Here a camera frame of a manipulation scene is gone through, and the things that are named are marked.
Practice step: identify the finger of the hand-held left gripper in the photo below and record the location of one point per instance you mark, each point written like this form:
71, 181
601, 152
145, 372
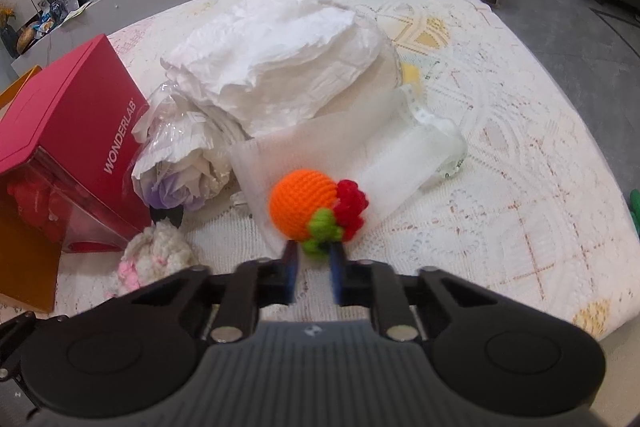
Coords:
12, 342

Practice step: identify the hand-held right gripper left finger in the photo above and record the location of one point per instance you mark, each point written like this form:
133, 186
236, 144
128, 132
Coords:
291, 279

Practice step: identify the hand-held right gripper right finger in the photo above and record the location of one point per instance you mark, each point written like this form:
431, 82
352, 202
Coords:
336, 281

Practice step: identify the orange-rimmed cardboard box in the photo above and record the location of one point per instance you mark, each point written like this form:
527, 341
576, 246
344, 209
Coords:
25, 267

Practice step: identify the orange crochet ball toy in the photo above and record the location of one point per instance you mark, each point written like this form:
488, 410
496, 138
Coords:
300, 202

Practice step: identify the plastic-wrapped white soft item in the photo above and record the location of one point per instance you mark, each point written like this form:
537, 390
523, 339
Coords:
175, 157

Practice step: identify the pink white plush yarn toy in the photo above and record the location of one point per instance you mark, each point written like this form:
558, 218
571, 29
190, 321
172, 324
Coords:
155, 252

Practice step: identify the white gauze cloth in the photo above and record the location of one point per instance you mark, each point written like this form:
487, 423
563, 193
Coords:
350, 142

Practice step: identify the clear plastic bag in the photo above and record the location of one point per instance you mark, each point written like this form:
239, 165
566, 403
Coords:
440, 142

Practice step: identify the red cloth pad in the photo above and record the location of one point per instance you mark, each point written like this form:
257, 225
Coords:
75, 107

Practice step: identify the brown bread loaf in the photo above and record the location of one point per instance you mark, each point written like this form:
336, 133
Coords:
26, 41

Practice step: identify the green object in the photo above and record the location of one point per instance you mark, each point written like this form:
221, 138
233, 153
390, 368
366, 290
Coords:
635, 212

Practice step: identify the yellow flowers in dark vase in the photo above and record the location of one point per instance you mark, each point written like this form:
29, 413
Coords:
7, 34

